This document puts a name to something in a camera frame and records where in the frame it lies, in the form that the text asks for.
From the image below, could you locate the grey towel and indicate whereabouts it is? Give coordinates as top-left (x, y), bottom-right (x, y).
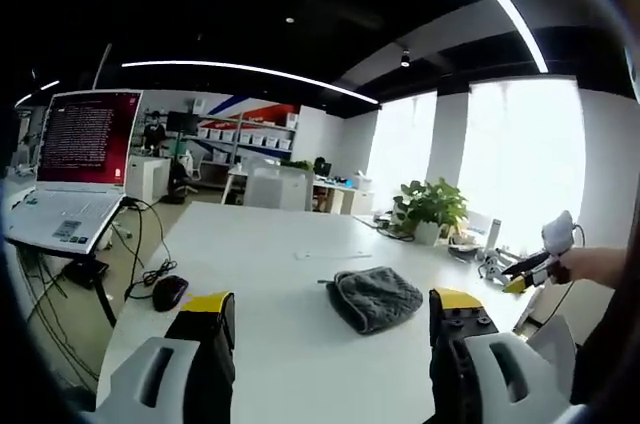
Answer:
top-left (327, 266), bottom-right (425, 337)

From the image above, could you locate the person's right hand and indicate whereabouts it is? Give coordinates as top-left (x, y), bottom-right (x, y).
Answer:
top-left (547, 249), bottom-right (584, 287)

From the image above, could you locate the white metal stand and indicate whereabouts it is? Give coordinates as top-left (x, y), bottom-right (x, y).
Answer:
top-left (476, 243), bottom-right (519, 281)

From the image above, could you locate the black computer mouse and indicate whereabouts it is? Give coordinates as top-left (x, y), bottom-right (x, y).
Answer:
top-left (151, 274), bottom-right (190, 313)

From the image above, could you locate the green potted plant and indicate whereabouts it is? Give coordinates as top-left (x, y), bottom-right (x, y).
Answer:
top-left (393, 177), bottom-right (470, 247)

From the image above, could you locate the person's dark clothing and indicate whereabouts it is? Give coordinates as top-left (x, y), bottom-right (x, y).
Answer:
top-left (568, 286), bottom-right (640, 413)

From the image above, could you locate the black laptop stand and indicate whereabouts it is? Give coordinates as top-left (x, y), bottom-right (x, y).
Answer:
top-left (4, 196), bottom-right (129, 330)

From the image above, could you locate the white office desk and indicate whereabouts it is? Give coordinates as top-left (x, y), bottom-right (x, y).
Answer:
top-left (311, 171), bottom-right (375, 216)

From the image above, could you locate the white cabinet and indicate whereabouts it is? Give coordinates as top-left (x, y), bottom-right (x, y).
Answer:
top-left (126, 153), bottom-right (172, 206)

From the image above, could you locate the white laptop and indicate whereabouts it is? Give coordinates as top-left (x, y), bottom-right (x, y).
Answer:
top-left (3, 90), bottom-right (144, 259)

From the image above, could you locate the shelf of white boxes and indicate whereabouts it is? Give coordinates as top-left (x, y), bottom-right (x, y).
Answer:
top-left (196, 112), bottom-right (300, 181)

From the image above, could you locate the black monitor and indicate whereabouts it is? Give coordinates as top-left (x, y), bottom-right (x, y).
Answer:
top-left (166, 110), bottom-right (200, 136)

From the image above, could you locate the short ceiling light strip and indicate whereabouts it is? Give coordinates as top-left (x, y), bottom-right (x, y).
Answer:
top-left (13, 79), bottom-right (62, 109)

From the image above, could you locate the black cable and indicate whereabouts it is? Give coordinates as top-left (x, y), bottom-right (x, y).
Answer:
top-left (122, 197), bottom-right (179, 301)

